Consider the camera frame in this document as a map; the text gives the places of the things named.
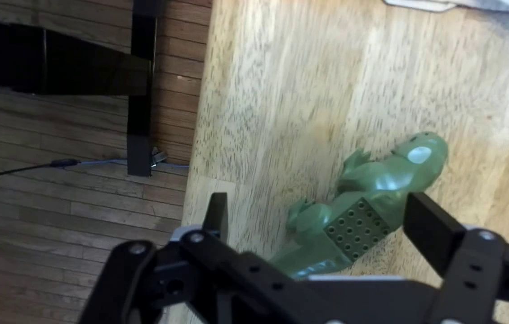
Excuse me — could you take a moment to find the green dinosaur toy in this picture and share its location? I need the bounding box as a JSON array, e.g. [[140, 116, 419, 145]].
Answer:
[[270, 131, 448, 278]]

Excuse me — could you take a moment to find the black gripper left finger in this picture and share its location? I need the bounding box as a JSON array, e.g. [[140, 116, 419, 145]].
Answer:
[[203, 192, 229, 241]]

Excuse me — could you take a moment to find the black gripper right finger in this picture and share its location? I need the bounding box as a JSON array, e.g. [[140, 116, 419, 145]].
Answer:
[[403, 192, 466, 275]]

